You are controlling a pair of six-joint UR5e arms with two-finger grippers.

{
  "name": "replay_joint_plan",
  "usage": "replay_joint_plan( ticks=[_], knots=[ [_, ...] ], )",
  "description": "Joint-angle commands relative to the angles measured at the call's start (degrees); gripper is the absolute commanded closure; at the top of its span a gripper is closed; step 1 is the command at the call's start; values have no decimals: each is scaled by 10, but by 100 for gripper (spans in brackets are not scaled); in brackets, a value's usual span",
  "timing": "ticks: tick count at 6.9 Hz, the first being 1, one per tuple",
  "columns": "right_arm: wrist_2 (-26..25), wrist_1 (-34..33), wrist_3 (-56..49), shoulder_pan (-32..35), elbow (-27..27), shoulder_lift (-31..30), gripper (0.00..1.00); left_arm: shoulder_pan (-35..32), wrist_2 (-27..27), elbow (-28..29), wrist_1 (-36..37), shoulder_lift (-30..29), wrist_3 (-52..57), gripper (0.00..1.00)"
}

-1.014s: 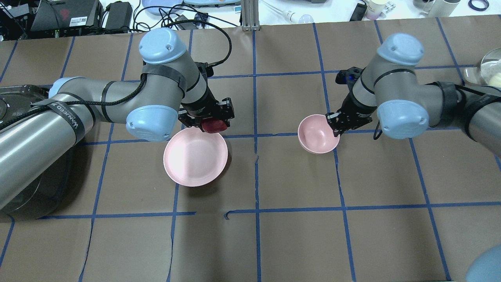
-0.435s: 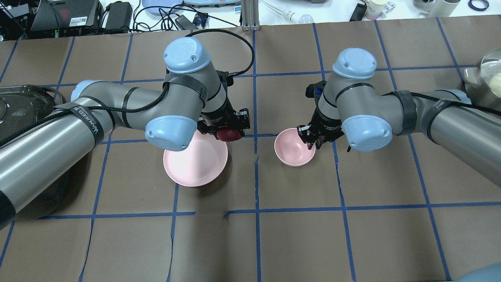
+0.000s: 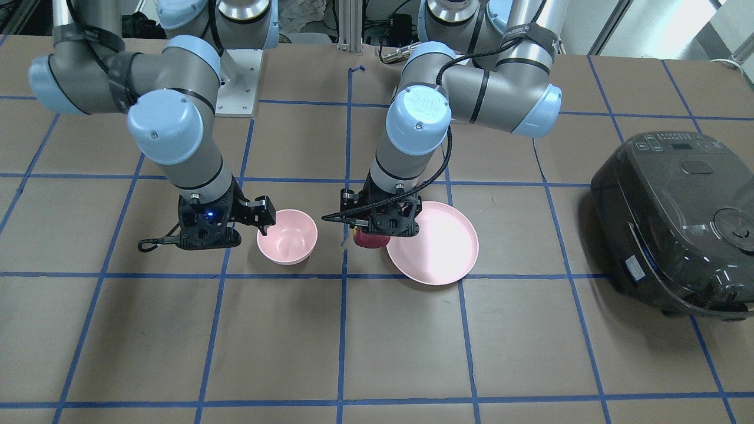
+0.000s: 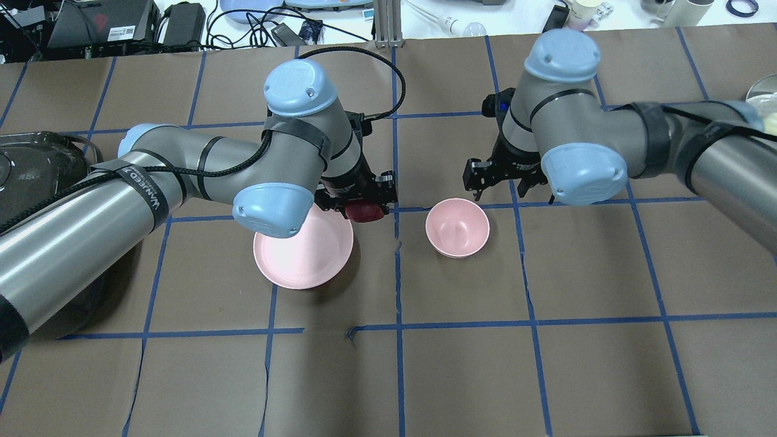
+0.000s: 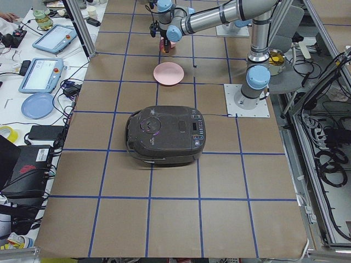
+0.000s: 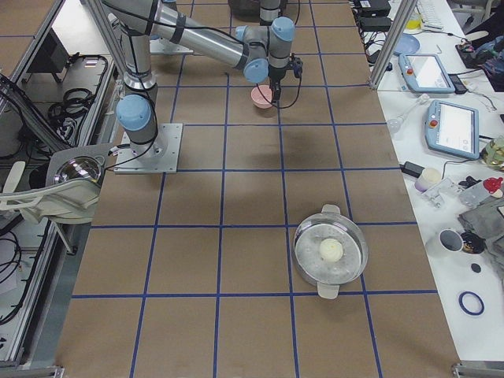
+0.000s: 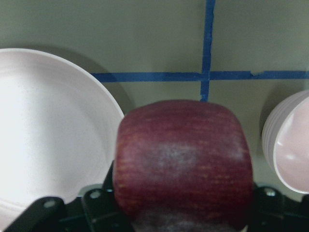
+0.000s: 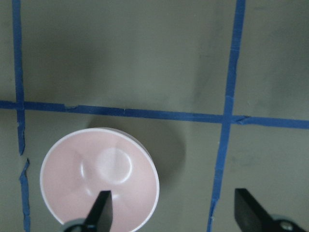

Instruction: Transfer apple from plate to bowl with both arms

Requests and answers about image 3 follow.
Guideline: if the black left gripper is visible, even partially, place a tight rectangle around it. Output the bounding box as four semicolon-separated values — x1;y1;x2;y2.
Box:
341;177;422;238

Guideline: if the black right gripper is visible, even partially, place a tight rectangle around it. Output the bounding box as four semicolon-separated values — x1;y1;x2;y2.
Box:
177;180;276;249

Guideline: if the pink bowl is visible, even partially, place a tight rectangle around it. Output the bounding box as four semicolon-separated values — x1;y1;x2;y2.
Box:
256;209;319;265

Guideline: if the red apple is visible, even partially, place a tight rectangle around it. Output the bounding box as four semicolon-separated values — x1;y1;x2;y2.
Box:
352;227;391;249

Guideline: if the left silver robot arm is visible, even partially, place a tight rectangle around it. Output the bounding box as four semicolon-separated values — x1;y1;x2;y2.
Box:
323;1;568;237

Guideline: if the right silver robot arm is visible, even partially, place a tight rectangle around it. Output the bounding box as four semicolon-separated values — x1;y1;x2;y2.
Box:
28;1;279;253

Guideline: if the pink plate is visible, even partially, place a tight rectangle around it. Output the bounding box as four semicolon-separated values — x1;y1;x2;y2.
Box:
386;201;479;286

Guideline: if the dark rice cooker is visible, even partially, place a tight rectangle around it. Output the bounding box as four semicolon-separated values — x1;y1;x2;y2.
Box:
590;131;753;320

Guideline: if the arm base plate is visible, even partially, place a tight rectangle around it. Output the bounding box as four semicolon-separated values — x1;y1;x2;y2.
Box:
216;50;264;118

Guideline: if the aluminium frame post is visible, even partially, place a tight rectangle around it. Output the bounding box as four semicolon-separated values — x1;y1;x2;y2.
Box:
337;0;363;55

